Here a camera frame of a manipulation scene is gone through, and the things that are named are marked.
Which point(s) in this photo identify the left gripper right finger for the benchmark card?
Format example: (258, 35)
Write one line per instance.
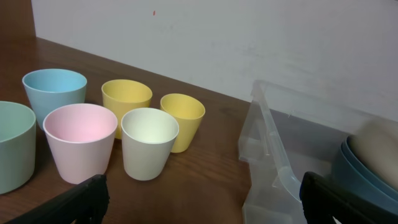
(327, 203)

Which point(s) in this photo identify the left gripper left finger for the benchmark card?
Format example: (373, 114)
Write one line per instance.
(86, 202)

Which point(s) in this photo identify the large beige bowl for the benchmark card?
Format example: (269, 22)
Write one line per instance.
(375, 145)

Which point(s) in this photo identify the pink cup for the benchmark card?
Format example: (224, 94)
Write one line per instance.
(81, 138)

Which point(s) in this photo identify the clear plastic storage bin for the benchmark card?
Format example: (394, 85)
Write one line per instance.
(286, 134)

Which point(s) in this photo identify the cream white cup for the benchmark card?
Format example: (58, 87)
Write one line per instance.
(148, 136)

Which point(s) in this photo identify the mint green cup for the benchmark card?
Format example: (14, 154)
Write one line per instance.
(18, 135)

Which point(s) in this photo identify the yellow cup left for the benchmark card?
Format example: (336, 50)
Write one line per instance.
(121, 96)

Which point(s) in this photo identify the yellow cup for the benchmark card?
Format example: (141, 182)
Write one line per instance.
(121, 96)
(188, 112)

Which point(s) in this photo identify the light blue cup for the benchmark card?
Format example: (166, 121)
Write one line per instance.
(49, 89)

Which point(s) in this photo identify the yellow cup right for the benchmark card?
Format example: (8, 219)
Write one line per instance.
(188, 112)

